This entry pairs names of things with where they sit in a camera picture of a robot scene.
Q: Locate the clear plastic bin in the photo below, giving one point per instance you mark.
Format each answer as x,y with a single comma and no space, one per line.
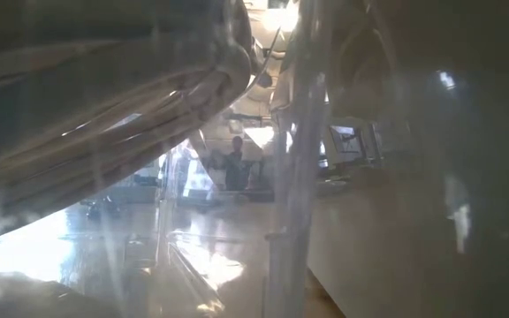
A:
192,265
391,247

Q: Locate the person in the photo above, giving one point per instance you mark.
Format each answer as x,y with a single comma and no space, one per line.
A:
235,168

